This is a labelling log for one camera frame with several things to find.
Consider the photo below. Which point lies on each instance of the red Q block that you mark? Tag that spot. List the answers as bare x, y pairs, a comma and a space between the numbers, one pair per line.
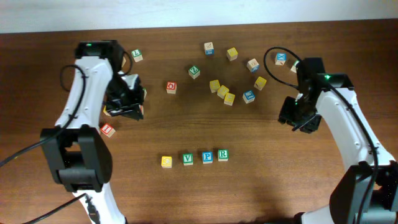
171, 87

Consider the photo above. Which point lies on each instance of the yellow block top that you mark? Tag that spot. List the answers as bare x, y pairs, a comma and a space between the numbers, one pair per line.
232, 54

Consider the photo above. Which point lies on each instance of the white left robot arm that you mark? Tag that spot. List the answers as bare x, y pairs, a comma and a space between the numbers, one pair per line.
77, 156

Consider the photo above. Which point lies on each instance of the yellow C block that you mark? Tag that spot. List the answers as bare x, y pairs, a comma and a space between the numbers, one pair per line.
166, 162

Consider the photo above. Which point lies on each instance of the blue P block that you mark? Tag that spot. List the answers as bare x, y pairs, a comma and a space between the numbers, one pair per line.
207, 157

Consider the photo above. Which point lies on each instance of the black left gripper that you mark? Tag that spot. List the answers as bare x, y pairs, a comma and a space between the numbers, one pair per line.
123, 109

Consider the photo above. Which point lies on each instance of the blue D wooden block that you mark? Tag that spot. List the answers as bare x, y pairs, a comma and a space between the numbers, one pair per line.
252, 65

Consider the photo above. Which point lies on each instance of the yellow block cluster middle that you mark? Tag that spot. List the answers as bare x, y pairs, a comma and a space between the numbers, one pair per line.
222, 91

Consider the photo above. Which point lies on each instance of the blue-sided wooden block top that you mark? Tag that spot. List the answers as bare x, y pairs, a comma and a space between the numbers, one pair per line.
208, 48

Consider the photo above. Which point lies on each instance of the yellow O block upper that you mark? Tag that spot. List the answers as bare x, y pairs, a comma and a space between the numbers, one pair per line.
105, 112

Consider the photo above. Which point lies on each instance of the green V block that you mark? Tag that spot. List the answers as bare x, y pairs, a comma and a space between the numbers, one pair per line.
188, 159

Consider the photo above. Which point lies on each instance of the yellow block cluster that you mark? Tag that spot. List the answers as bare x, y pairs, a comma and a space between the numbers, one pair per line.
229, 99
214, 86
222, 91

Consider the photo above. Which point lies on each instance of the yellow block cluster left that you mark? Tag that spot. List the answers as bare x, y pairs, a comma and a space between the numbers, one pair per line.
214, 86

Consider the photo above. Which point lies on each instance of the blue X block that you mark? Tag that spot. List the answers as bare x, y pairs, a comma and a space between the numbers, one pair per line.
280, 58

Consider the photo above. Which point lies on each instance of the yellow block cluster lower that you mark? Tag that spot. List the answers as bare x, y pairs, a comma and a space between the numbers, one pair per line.
229, 99

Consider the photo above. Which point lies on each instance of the yellow block right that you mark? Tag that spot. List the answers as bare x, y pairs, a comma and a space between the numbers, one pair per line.
260, 83

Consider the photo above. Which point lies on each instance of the green Z block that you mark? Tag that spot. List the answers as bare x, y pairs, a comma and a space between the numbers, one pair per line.
194, 72

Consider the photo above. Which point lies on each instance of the green L block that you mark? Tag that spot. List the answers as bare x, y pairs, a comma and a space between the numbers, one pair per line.
137, 55

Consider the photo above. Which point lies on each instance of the green J block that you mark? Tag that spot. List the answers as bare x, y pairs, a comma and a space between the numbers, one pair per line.
294, 66

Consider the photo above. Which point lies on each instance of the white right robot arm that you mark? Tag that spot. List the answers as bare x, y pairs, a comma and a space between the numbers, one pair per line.
367, 193

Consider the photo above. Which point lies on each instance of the blue I block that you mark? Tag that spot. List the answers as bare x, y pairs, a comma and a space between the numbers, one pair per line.
248, 96

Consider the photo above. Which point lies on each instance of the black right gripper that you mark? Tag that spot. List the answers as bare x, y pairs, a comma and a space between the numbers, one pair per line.
300, 121

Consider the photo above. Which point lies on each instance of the red I block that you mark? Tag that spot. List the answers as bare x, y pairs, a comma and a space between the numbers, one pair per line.
108, 130

